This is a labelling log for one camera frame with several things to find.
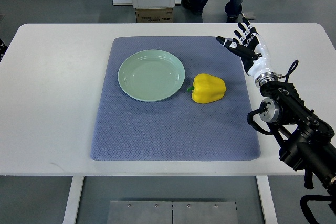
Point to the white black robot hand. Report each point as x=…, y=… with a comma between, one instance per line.
x=251, y=48

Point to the yellow bell pepper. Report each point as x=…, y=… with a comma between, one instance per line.
x=207, y=88

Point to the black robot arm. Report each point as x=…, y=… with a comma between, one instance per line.
x=304, y=139

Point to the light green plate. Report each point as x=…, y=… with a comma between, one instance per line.
x=151, y=75

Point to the blue quilted mat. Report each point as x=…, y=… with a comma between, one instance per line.
x=177, y=128

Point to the cardboard box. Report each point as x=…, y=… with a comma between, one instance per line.
x=154, y=15

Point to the metal base plate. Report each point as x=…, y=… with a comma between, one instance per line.
x=172, y=212

